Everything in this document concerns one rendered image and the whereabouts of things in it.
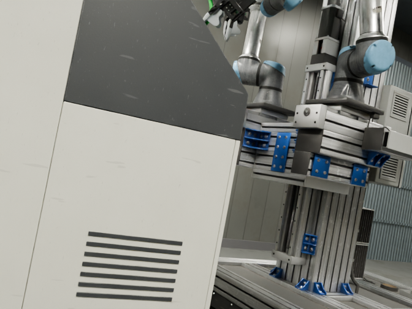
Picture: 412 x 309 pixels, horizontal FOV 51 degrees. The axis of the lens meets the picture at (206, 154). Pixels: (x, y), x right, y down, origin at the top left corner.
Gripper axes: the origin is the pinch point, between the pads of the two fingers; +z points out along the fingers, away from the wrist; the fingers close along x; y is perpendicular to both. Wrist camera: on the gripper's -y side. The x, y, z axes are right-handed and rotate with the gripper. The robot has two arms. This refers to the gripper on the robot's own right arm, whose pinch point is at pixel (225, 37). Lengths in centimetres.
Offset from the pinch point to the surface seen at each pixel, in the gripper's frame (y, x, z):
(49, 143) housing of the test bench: -62, -35, 56
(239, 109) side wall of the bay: -5.0, -34.7, 33.5
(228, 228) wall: 123, 196, 106
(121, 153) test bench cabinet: -41, -35, 55
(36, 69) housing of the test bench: -69, -35, 37
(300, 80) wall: 176, 203, -51
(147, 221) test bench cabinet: -29, -35, 75
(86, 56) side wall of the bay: -57, -35, 30
